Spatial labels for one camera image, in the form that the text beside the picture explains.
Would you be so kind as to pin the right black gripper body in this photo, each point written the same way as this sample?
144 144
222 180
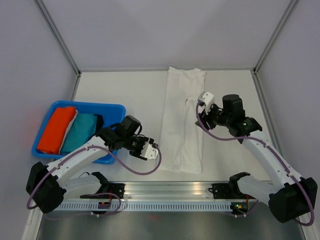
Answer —
214 117

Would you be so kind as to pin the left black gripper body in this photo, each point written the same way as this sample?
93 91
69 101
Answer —
135 145

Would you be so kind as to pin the white t-shirt with robot print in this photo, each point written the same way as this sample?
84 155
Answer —
181 140

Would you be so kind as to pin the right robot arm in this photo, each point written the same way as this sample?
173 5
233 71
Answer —
290 196

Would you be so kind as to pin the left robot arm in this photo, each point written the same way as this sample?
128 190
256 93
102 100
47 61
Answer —
48 185

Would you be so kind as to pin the blue plastic bin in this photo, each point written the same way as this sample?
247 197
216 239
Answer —
111 114

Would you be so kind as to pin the dark navy t-shirt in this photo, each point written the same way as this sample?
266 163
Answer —
99 122

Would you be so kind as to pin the teal rolled t-shirt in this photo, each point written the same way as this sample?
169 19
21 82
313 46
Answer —
83 127

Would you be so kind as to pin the orange rolled t-shirt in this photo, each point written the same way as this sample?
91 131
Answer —
55 130

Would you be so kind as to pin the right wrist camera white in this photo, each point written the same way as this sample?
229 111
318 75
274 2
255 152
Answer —
207 99

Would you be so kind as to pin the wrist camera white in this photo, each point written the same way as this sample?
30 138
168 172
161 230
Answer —
149 152
207 99

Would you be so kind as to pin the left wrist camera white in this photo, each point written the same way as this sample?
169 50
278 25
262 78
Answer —
149 152

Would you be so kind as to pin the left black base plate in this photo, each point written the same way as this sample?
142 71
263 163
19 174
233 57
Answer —
117 189

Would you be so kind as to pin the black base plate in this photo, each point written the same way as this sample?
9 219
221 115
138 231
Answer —
117 189
222 191

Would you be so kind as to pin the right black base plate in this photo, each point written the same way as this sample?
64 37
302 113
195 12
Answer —
222 191

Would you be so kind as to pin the aluminium mounting rail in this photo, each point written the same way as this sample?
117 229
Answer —
168 190

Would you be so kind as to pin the white slotted cable duct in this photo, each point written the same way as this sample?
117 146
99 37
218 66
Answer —
145 206

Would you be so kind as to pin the left aluminium frame post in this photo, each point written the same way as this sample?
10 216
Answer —
57 35

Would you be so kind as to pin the aluminium frame post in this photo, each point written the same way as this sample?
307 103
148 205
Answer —
57 35
275 34

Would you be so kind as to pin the right aluminium frame post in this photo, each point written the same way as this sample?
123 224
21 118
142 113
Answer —
275 34

